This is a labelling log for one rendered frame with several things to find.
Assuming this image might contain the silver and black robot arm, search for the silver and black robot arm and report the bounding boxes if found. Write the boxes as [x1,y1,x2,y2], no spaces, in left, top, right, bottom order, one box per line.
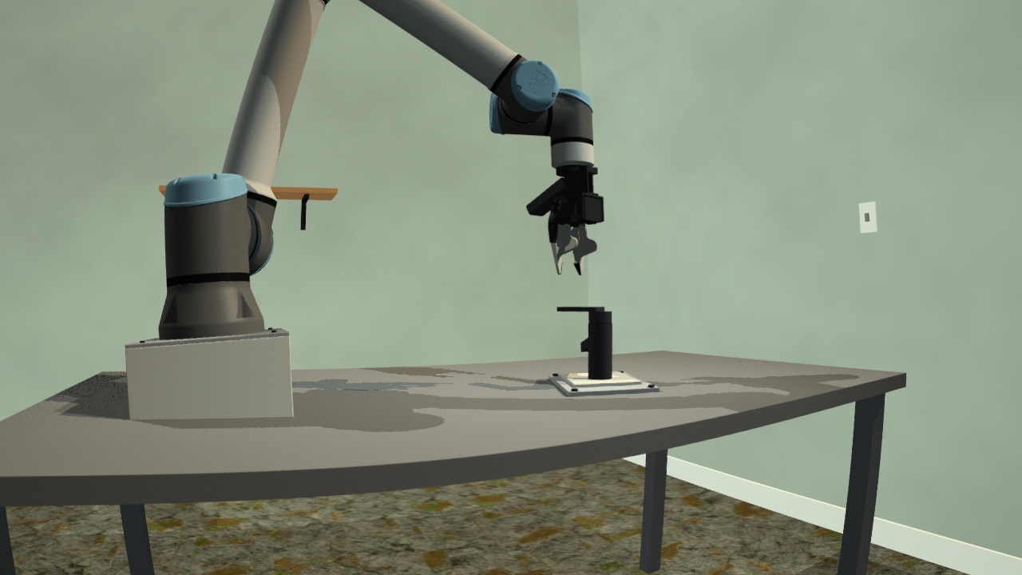
[158,0,594,340]

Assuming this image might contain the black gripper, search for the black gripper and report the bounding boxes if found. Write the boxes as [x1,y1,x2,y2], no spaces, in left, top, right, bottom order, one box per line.
[548,165,604,276]

